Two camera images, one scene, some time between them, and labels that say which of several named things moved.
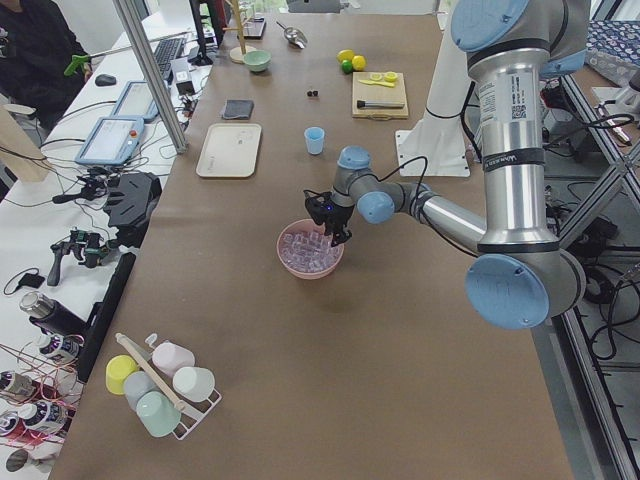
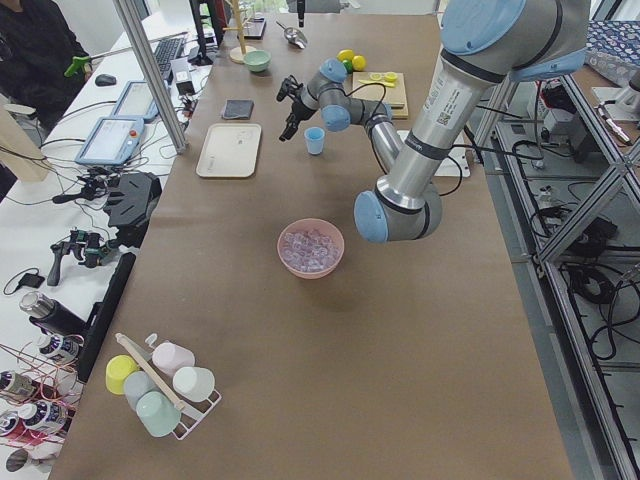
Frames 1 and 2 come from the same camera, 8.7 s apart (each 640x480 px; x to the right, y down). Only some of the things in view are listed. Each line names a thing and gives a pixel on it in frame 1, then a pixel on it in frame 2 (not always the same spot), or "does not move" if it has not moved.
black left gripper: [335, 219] -> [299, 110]
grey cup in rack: [137, 384] does not move
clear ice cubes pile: [309, 251] does not move
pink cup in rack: [171, 357] does not move
